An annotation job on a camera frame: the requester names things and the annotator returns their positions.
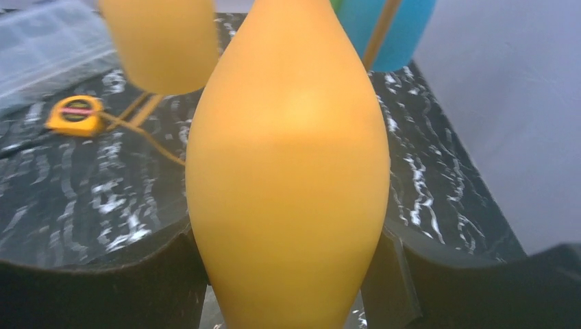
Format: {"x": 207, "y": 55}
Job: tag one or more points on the yellow tape measure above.
{"x": 77, "y": 115}

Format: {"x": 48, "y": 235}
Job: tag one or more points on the clear plastic parts box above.
{"x": 49, "y": 47}

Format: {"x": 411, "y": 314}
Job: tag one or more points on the orange plastic goblet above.
{"x": 286, "y": 248}
{"x": 168, "y": 47}

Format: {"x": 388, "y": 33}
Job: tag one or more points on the blue plastic goblet back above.
{"x": 385, "y": 34}

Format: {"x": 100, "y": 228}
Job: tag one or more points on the green plastic goblet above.
{"x": 336, "y": 5}

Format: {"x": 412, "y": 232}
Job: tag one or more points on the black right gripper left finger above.
{"x": 156, "y": 282}

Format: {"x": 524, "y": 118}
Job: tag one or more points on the gold wire glass rack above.
{"x": 288, "y": 91}

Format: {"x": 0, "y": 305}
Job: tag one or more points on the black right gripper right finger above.
{"x": 415, "y": 282}

